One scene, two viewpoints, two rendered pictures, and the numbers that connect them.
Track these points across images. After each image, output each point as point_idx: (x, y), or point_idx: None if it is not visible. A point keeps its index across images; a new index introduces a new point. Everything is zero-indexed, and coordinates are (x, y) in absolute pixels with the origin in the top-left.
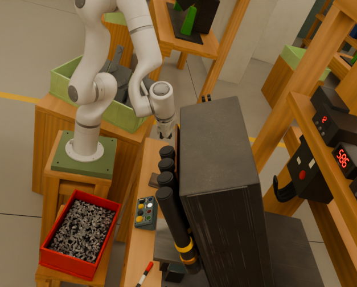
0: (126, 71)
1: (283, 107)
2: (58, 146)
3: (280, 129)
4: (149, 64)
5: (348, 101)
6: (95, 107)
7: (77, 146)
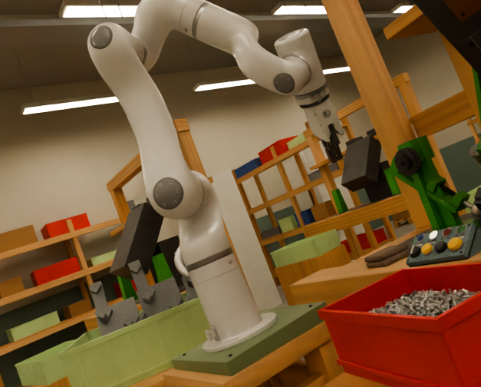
0: (168, 285)
1: (384, 102)
2: (198, 359)
3: (406, 130)
4: (250, 25)
5: None
6: (206, 223)
7: (230, 314)
